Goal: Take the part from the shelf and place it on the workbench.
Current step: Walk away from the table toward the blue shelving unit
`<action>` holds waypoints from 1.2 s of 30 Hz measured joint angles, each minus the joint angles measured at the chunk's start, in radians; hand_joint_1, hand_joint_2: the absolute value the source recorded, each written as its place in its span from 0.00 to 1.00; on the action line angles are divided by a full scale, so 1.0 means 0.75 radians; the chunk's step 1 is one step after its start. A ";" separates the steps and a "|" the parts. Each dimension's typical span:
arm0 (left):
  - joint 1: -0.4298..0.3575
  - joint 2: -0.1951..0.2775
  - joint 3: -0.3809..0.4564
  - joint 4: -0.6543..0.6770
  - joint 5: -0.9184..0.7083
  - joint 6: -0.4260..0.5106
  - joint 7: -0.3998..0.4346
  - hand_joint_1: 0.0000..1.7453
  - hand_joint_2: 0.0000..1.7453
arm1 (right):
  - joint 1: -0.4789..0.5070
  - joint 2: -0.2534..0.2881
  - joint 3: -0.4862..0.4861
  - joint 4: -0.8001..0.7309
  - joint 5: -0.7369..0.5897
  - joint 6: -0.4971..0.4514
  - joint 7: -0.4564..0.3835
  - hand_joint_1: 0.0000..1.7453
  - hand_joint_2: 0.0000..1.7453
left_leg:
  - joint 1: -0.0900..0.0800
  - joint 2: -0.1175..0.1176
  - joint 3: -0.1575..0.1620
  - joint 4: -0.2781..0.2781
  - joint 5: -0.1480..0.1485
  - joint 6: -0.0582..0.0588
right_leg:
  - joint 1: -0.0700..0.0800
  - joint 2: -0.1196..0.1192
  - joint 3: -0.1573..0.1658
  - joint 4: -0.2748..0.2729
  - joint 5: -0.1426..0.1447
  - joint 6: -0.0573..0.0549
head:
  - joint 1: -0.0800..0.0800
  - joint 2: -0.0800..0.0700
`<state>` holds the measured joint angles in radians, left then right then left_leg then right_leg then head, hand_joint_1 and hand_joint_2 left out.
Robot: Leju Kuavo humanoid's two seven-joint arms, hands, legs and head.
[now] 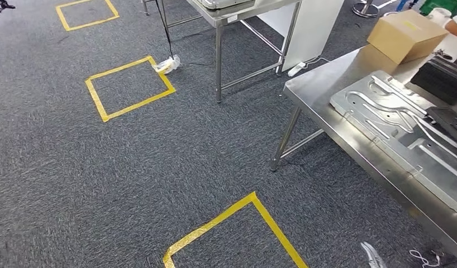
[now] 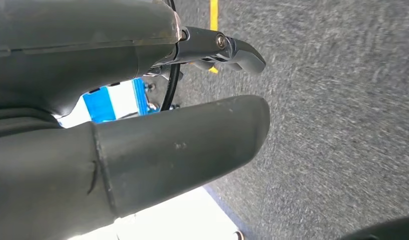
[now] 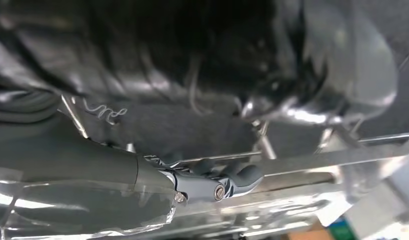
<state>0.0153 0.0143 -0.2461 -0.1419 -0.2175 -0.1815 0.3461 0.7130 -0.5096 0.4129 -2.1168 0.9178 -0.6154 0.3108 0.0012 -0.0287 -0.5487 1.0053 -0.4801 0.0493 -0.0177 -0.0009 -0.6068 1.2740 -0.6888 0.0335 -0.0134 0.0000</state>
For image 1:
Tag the black part with holes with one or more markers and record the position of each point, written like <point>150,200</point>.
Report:
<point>450,122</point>

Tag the chrome round base stand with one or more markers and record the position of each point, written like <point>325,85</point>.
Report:
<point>365,11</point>

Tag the silver stamped metal panel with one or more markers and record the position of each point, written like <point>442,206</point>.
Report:
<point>380,114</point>
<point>224,3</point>

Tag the crumpled clear plastic wad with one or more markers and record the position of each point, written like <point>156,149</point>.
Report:
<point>167,64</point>

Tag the brown cardboard box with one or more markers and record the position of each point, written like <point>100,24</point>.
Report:
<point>398,40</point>

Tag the white board panel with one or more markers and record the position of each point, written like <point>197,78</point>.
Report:
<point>313,33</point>

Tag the green plastic crate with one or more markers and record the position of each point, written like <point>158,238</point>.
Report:
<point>443,5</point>

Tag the small black floor object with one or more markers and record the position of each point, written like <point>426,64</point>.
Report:
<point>1,5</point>

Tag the stainless steel workbench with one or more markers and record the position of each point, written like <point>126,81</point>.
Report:
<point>313,87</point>

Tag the stainless steel table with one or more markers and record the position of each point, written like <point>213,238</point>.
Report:
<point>228,16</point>

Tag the white power strip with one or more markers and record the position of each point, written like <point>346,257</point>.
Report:
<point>296,69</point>

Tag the yellow floor tape square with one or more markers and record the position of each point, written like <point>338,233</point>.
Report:
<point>139,104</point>
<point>93,22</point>
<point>252,198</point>

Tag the black ribbed plastic block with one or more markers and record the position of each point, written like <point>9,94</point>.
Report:
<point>439,81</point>

